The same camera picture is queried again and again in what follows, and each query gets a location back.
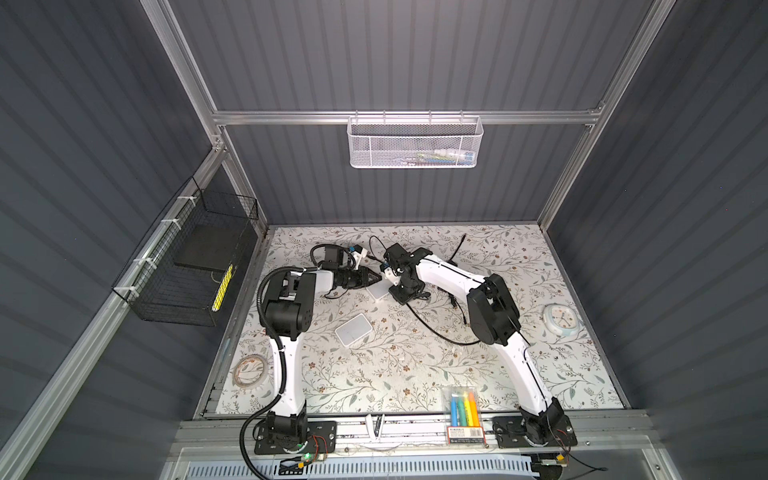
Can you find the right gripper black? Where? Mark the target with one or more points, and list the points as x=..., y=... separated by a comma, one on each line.
x=402, y=299

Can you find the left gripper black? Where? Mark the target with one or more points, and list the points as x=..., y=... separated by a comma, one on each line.
x=363, y=274

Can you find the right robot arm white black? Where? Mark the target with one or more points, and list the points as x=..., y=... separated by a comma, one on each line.
x=494, y=318

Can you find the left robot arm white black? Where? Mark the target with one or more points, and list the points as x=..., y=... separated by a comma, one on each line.
x=285, y=301

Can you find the floral table mat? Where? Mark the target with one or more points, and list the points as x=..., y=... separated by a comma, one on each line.
x=414, y=352

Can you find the roll of clear tape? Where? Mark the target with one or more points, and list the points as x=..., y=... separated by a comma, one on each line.
x=250, y=371

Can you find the black pad in basket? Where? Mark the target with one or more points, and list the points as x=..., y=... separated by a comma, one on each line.
x=208, y=248

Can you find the white round clock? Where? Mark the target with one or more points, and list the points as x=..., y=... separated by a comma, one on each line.
x=561, y=320

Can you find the box of coloured markers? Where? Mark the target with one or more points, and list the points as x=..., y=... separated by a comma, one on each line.
x=464, y=423

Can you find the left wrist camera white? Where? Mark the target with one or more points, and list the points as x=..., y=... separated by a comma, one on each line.
x=356, y=254

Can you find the white wire mesh basket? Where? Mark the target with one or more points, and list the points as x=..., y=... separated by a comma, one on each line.
x=414, y=141

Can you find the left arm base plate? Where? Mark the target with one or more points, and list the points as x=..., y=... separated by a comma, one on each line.
x=316, y=437

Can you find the black wire basket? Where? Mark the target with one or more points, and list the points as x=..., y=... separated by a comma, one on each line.
x=157, y=290

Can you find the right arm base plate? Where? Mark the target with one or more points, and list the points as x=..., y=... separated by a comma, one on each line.
x=513, y=431

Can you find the white perforated cable tray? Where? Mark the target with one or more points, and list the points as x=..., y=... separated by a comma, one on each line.
x=410, y=467

